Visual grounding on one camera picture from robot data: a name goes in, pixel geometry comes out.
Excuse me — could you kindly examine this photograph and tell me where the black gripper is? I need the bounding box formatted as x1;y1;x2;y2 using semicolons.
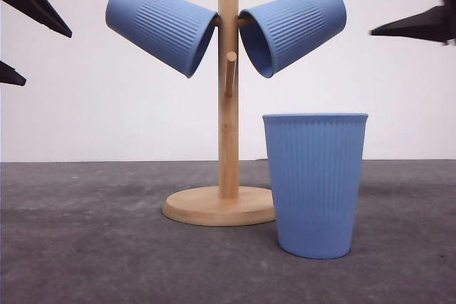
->
370;0;456;46

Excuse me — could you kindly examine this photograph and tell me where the blue ribbed cup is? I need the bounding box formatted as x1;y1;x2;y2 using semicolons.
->
105;0;218;78
262;113;368;260
239;0;347;78

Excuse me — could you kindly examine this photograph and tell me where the wooden mug tree stand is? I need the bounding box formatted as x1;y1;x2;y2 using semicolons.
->
162;0;276;226

